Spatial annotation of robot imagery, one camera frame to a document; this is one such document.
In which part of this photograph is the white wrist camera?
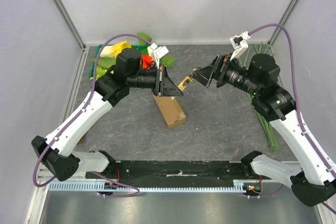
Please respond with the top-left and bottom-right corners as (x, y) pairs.
(150, 43), (169, 66)
(230, 31), (250, 61)

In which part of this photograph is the red chili pepper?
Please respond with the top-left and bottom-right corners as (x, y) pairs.
(141, 55), (155, 70)

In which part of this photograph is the green leaf sprig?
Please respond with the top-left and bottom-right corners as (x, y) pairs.
(136, 32), (152, 46)

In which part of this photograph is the large green leaf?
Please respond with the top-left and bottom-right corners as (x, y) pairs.
(96, 57), (116, 70)

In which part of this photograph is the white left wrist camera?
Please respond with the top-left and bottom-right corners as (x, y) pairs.
(150, 43), (169, 66)

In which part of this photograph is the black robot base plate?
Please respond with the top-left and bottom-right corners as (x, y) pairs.
(102, 161), (259, 187)

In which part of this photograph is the brown cardboard express box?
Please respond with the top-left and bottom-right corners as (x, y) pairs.
(153, 95), (186, 129)

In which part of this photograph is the yellow napa cabbage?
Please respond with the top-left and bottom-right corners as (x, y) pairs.
(100, 40), (132, 58)

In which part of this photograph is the green long beans bundle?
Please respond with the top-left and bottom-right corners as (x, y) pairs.
(238, 43), (279, 151)

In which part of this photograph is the green white celery stalk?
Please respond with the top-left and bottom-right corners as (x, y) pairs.
(95, 66), (107, 80)

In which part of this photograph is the green plastic tray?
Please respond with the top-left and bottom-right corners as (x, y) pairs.
(89, 44), (158, 80)

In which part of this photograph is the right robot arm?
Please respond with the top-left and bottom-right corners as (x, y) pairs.
(188, 54), (335, 207)

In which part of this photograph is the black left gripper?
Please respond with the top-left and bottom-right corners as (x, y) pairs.
(128, 65), (184, 98)

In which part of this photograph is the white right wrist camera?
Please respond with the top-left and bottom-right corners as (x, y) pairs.
(230, 31), (250, 61)

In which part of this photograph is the green leaf beside tray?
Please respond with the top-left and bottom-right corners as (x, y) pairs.
(160, 56), (175, 68)

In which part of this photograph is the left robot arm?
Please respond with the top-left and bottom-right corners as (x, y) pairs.
(32, 46), (183, 182)

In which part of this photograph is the slotted white cable duct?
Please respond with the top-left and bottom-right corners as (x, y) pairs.
(48, 179), (246, 193)

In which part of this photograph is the yellow utility knife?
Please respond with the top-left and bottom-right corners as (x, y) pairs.
(178, 68), (197, 92)

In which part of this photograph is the white radish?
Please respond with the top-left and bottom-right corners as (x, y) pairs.
(147, 46), (155, 56)

